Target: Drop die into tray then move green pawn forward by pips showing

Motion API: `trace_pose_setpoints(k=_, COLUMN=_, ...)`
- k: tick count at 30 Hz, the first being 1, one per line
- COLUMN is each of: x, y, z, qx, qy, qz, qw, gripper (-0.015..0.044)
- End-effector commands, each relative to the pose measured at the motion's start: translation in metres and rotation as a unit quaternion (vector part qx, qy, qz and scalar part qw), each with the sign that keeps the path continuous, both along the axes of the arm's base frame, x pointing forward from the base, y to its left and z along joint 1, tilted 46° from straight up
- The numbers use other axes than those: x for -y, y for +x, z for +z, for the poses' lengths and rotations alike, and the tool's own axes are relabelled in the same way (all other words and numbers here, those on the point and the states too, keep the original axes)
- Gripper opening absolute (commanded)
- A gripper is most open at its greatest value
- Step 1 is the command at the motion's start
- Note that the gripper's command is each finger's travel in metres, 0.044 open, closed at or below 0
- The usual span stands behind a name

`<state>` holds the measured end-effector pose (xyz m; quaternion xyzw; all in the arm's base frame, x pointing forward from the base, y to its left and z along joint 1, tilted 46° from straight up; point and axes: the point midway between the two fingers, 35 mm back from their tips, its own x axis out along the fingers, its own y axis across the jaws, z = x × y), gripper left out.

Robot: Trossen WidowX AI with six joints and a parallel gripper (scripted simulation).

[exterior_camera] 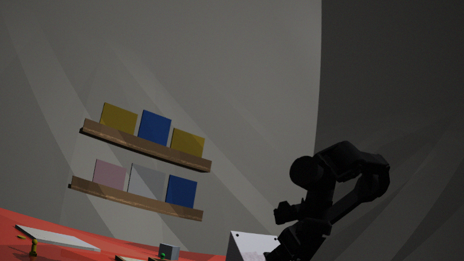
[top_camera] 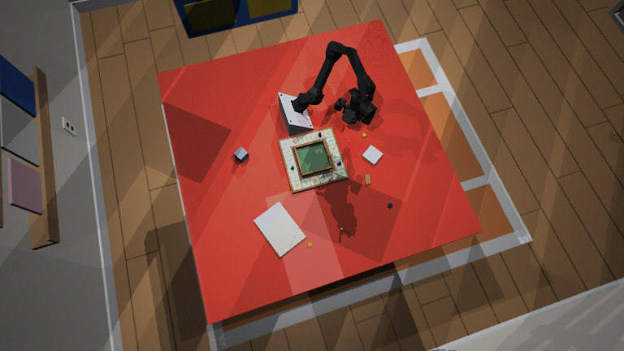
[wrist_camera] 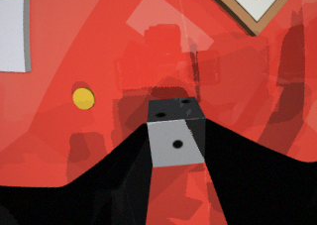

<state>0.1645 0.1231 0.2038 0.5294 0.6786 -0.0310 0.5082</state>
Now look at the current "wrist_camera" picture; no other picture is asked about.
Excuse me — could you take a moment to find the white board game track with arrow squares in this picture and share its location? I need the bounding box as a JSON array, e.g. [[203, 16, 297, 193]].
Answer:
[[215, 0, 286, 37]]

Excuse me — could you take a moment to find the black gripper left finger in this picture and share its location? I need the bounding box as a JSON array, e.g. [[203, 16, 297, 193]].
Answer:
[[0, 123, 153, 225]]

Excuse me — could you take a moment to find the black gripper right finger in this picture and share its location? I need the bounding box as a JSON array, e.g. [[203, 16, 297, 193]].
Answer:
[[205, 118, 317, 225]]

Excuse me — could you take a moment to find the grey die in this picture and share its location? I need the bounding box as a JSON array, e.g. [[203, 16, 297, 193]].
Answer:
[[147, 97, 205, 169]]

